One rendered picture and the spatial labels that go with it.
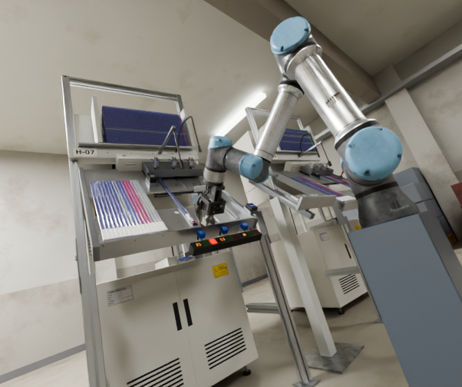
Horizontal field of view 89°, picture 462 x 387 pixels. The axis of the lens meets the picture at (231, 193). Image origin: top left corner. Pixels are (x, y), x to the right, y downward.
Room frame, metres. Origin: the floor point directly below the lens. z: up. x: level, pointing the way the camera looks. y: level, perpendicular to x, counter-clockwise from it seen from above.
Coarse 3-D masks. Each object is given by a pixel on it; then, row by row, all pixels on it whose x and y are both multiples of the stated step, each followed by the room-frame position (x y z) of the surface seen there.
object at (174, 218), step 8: (176, 208) 1.07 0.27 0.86; (184, 208) 1.08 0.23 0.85; (192, 208) 1.10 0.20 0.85; (232, 208) 1.19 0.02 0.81; (160, 216) 0.99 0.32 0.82; (168, 216) 1.00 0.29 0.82; (176, 216) 1.02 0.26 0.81; (184, 216) 1.03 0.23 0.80; (192, 216) 1.05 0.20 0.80; (216, 216) 1.10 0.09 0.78; (224, 216) 1.12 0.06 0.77; (232, 216) 1.12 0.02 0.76; (240, 216) 1.15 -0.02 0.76; (248, 216) 1.17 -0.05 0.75; (96, 224) 0.85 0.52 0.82; (168, 224) 0.96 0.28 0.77; (176, 224) 0.97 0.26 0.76; (184, 224) 0.98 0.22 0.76; (192, 224) 0.98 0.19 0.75
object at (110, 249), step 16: (208, 224) 0.99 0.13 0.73; (224, 224) 1.04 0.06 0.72; (240, 224) 1.10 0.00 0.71; (112, 240) 0.77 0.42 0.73; (128, 240) 0.80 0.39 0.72; (144, 240) 0.84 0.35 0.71; (160, 240) 0.89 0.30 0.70; (176, 240) 0.93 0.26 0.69; (192, 240) 0.98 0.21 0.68; (112, 256) 0.81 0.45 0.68
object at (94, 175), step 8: (88, 176) 1.11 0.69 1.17; (96, 176) 1.13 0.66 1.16; (104, 176) 1.15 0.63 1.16; (112, 176) 1.17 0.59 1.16; (120, 176) 1.19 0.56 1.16; (128, 176) 1.21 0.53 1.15; (136, 176) 1.23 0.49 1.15; (144, 176) 1.26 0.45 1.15; (200, 176) 1.44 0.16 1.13; (88, 184) 1.05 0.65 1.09; (144, 184) 1.18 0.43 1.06; (160, 184) 1.21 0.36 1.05; (168, 184) 1.24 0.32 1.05; (176, 184) 1.26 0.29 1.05; (184, 184) 1.28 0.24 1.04; (192, 184) 1.31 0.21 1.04; (88, 192) 1.00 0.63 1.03; (152, 192) 1.13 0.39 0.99; (160, 192) 1.16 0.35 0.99; (176, 192) 1.28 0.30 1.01; (184, 192) 1.31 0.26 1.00; (192, 192) 1.33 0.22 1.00
